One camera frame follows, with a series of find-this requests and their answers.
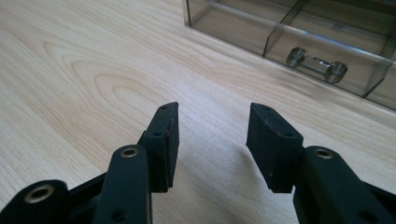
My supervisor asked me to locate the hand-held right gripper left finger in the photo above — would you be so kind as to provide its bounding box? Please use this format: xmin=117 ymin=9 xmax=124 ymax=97
xmin=138 ymin=102 xmax=180 ymax=193

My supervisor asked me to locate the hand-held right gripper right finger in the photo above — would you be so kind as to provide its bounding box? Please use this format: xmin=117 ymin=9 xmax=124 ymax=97
xmin=246 ymin=102 xmax=304 ymax=194

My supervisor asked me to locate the smoky transparent drawer cabinet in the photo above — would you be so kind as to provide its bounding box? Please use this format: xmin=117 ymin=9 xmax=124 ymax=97
xmin=181 ymin=0 xmax=396 ymax=112

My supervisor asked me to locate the transparent drawer with chrome handle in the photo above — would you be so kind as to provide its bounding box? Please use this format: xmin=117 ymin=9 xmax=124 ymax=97
xmin=262 ymin=0 xmax=396 ymax=98

